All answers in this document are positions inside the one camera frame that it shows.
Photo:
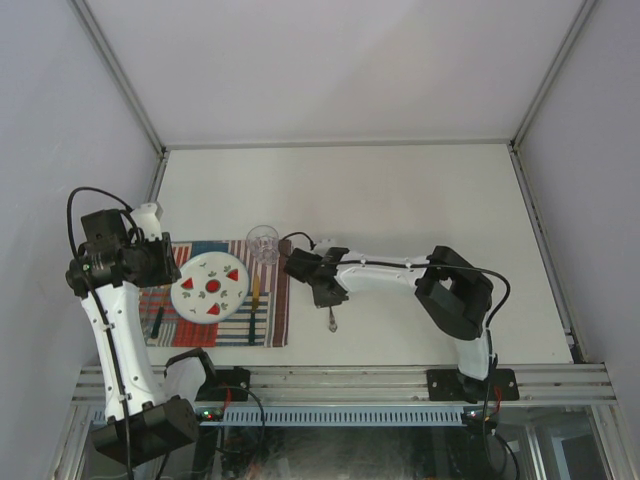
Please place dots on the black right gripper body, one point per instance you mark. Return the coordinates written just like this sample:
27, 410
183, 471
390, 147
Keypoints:
323, 299

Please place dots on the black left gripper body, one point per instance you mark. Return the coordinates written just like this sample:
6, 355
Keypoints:
154, 258

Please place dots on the pink handled spoon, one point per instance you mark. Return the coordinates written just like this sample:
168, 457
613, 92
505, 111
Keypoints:
332, 321

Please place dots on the gold fork green handle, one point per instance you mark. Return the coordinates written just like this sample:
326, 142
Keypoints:
159, 314

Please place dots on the clear drinking glass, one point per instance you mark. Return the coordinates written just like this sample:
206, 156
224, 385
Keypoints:
263, 244

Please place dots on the gold knife green handle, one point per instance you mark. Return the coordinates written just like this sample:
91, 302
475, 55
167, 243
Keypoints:
255, 303

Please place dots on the striped patchwork placemat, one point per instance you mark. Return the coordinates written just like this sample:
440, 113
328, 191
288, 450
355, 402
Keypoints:
272, 318

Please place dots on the white watermelon pattern plate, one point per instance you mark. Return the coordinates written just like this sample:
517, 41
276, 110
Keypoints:
213, 286

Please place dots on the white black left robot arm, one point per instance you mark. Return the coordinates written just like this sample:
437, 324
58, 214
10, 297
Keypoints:
147, 417

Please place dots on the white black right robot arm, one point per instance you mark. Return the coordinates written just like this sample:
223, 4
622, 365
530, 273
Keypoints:
456, 296

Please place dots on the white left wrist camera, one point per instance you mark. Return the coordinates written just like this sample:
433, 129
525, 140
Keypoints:
147, 218

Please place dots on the aluminium front rail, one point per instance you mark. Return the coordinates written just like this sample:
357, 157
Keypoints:
539, 385

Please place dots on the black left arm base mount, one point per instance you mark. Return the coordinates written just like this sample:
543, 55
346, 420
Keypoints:
227, 383

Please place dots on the grey slotted cable duct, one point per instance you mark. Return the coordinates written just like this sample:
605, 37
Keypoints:
332, 416

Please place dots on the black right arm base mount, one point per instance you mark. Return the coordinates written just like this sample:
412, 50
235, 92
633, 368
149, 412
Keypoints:
449, 385

